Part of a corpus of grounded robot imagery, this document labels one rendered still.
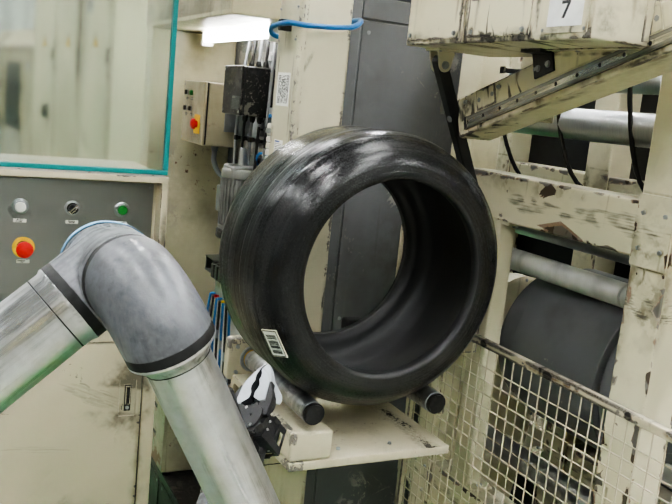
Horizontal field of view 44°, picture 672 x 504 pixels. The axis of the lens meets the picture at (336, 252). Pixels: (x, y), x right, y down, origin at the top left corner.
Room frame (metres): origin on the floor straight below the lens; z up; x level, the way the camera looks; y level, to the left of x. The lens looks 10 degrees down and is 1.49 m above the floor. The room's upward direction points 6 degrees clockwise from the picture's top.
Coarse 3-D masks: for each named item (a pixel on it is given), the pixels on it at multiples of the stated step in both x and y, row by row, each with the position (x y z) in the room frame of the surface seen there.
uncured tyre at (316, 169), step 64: (256, 192) 1.58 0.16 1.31; (320, 192) 1.49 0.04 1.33; (448, 192) 1.60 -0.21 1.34; (256, 256) 1.48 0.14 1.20; (448, 256) 1.86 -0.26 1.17; (256, 320) 1.49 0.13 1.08; (384, 320) 1.86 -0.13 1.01; (448, 320) 1.78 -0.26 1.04; (320, 384) 1.51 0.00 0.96; (384, 384) 1.56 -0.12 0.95
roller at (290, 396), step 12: (252, 360) 1.76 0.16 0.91; (264, 360) 1.74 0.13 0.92; (276, 372) 1.67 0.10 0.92; (276, 384) 1.63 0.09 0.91; (288, 384) 1.60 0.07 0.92; (288, 396) 1.57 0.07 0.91; (300, 396) 1.54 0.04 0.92; (300, 408) 1.51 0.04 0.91; (312, 408) 1.50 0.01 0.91; (312, 420) 1.50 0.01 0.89
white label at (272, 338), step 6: (264, 330) 1.47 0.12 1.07; (270, 330) 1.46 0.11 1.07; (264, 336) 1.48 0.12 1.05; (270, 336) 1.47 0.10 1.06; (276, 336) 1.46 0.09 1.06; (270, 342) 1.48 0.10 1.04; (276, 342) 1.47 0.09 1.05; (270, 348) 1.49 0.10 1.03; (276, 348) 1.47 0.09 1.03; (282, 348) 1.46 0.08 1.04; (276, 354) 1.48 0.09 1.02; (282, 354) 1.47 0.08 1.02
